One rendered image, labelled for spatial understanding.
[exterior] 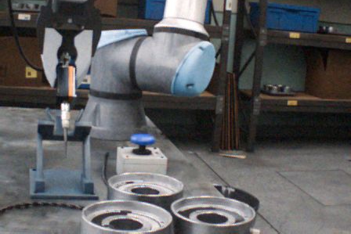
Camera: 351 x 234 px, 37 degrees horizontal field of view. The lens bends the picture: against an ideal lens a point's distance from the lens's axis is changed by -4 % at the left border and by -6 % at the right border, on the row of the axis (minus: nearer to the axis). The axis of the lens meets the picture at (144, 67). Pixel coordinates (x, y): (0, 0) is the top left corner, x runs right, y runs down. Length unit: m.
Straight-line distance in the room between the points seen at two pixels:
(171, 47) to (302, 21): 3.60
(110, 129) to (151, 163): 0.30
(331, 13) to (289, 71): 0.71
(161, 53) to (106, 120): 0.19
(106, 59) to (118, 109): 0.11
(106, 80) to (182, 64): 0.18
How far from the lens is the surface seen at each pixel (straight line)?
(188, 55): 1.09
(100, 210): 0.68
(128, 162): 0.87
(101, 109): 1.18
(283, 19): 4.58
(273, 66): 5.11
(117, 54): 1.15
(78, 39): 0.81
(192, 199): 0.72
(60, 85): 0.80
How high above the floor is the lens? 1.08
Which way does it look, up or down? 6 degrees down
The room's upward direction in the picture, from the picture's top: 4 degrees clockwise
